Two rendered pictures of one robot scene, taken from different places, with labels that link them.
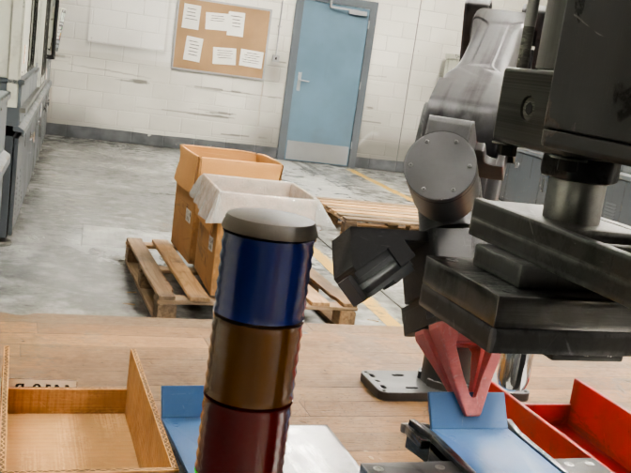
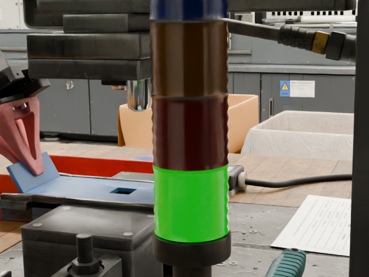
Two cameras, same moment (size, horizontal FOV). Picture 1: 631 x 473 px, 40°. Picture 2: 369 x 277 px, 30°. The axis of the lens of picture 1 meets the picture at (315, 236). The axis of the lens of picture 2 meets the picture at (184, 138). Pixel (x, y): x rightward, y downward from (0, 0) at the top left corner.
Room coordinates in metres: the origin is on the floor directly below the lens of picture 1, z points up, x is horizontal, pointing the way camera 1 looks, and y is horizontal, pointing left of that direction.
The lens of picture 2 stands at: (0.14, 0.28, 1.16)
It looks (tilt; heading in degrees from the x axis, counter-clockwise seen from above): 11 degrees down; 309
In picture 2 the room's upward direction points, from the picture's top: 1 degrees counter-clockwise
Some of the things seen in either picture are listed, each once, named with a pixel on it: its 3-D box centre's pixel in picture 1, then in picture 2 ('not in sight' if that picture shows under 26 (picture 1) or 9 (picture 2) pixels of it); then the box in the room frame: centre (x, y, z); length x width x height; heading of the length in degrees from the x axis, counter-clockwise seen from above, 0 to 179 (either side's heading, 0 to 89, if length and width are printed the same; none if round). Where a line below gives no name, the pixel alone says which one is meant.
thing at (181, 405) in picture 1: (216, 433); not in sight; (0.71, 0.06, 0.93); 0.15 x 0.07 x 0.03; 23
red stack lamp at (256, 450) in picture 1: (243, 432); (190, 128); (0.35, 0.02, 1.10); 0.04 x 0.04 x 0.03
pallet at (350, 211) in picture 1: (392, 220); not in sight; (7.40, -0.63, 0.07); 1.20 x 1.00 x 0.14; 108
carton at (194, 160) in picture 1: (224, 205); not in sight; (4.87, 0.53, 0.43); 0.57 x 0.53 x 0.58; 21
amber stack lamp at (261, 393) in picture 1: (253, 353); (189, 56); (0.35, 0.02, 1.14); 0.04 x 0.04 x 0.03
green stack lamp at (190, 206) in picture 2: not in sight; (191, 197); (0.35, 0.02, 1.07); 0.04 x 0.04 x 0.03
